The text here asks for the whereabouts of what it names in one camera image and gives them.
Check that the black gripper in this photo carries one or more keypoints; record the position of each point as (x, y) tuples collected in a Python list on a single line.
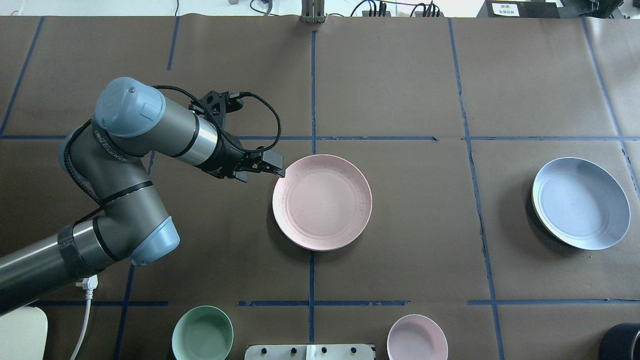
[(226, 156)]

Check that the pink plate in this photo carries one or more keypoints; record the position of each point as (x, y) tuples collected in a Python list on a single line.
[(323, 203)]

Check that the blue plate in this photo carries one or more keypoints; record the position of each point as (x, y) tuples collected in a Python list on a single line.
[(581, 204)]

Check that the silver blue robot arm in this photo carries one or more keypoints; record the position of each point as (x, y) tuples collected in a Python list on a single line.
[(103, 157)]

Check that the green bowl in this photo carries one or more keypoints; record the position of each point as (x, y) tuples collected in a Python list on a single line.
[(203, 333)]

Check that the pink bowl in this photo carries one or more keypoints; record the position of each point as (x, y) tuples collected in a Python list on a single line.
[(416, 337)]

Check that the black box with label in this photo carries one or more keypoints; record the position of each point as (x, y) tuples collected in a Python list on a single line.
[(518, 9)]

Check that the cream toaster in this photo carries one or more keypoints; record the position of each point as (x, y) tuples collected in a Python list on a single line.
[(23, 334)]

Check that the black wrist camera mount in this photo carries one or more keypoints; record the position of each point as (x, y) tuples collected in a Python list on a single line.
[(214, 106)]

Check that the aluminium frame post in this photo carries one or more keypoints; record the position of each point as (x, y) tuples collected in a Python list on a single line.
[(313, 12)]

